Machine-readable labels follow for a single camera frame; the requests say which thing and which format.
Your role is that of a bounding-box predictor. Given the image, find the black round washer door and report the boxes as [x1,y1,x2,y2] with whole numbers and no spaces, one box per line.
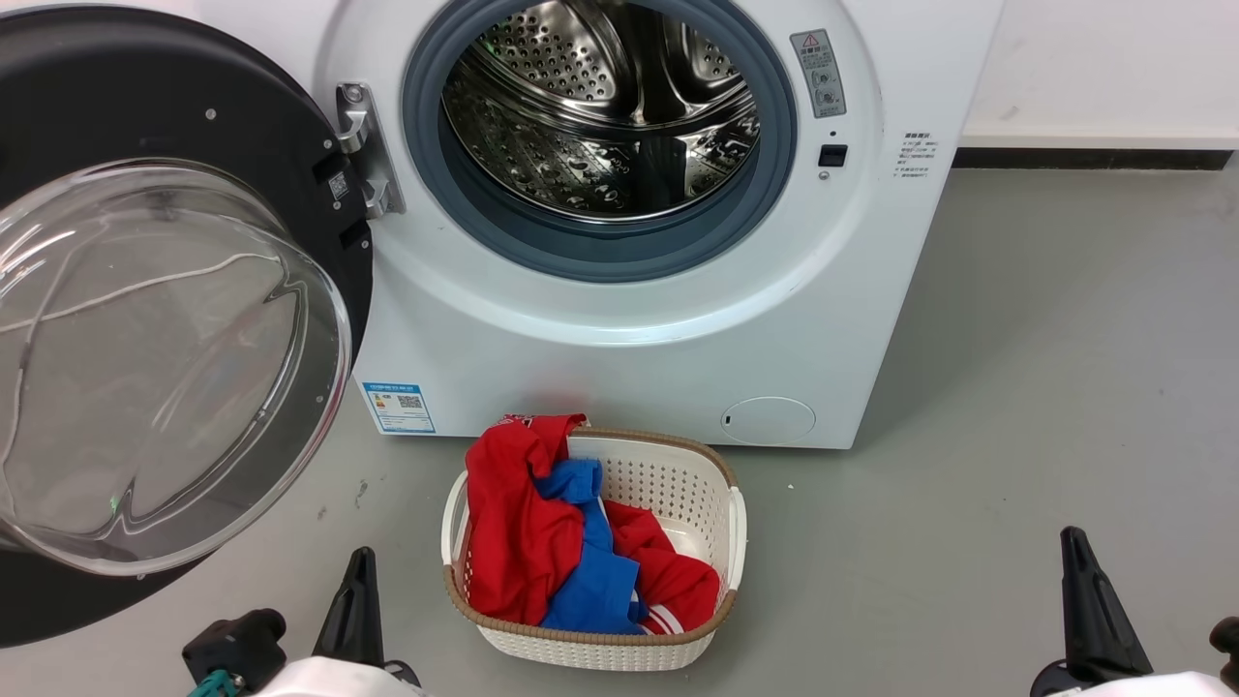
[0,5,377,648]

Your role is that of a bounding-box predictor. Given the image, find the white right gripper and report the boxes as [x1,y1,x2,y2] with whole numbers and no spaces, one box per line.
[1029,526,1235,697]

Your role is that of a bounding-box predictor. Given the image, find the white front-load washing machine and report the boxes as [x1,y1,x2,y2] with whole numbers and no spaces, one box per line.
[145,0,1008,451]

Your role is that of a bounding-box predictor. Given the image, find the blue white energy label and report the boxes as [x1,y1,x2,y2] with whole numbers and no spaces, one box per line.
[363,380,437,435]

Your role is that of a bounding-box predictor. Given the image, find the round drain filter cover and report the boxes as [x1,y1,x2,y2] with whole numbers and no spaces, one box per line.
[721,397,817,446]

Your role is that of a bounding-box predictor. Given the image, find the cream perforated laundry basket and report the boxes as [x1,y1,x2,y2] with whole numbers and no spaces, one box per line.
[440,428,748,672]

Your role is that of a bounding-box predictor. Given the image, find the printed instruction label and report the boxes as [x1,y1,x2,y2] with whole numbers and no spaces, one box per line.
[895,131,935,180]

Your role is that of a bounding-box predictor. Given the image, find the grey warning sticker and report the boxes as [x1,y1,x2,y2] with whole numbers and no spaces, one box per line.
[789,29,848,120]

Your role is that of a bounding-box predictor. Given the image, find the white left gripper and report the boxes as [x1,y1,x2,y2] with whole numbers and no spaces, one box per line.
[254,547,424,697]

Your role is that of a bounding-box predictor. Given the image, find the blue garment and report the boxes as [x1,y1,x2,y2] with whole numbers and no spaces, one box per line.
[535,458,650,635]

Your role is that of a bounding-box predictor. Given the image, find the steel washer drum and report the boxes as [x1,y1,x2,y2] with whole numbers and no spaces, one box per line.
[440,0,763,224]

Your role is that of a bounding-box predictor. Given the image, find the metal door hinge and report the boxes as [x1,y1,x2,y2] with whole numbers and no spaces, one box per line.
[334,82,408,221]

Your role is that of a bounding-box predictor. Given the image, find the red garment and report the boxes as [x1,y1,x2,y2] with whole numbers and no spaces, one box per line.
[465,413,722,635]

